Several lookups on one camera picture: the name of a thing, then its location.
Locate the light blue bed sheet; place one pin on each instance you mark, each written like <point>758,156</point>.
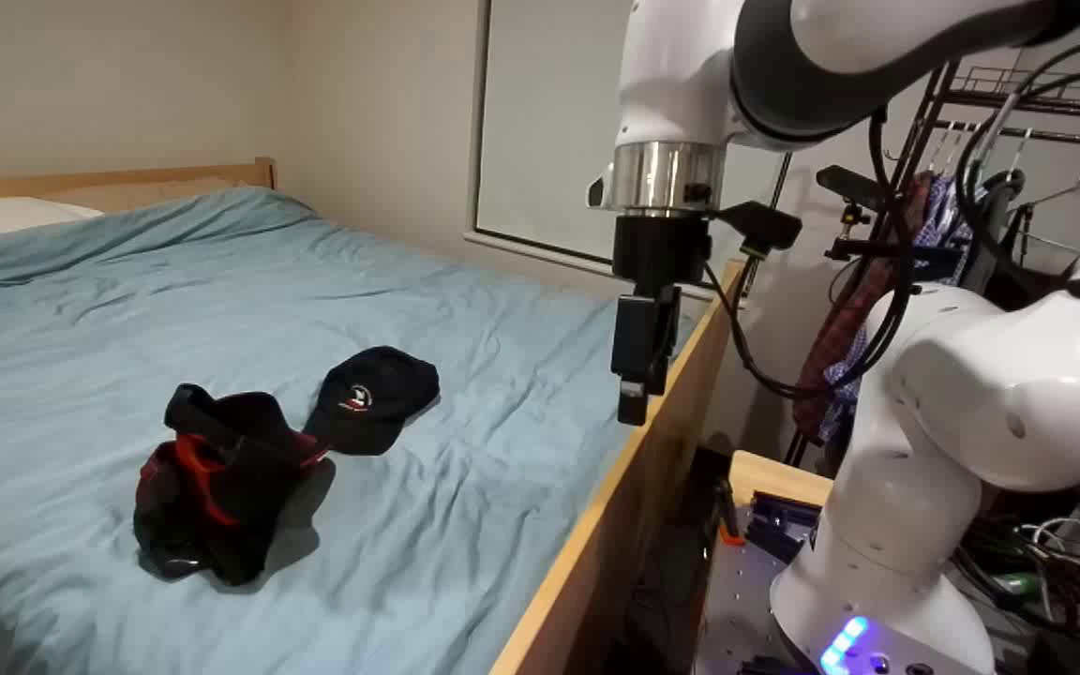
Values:
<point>92,337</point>

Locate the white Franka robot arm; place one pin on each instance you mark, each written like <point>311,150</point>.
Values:
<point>1003,400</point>

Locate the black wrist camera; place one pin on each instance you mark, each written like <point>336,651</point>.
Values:
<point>758,226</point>

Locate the metal clothes rack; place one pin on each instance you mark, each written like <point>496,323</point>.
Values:
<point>1039,96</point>

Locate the blue box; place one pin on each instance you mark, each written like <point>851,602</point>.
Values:
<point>783,523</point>

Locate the hanging dark red clothes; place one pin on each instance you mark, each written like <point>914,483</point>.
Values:
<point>859,313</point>

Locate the red and black cap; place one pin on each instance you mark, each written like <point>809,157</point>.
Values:
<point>196,507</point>

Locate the black cap with round logo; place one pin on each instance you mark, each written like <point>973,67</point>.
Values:
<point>374,393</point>

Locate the small wooden table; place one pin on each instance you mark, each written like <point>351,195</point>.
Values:
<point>774,472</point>

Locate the wooden bed frame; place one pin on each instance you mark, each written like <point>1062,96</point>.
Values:
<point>617,500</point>

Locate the white pillow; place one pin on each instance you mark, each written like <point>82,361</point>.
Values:
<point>2,217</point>

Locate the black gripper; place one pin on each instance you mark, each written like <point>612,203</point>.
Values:
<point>653,256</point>

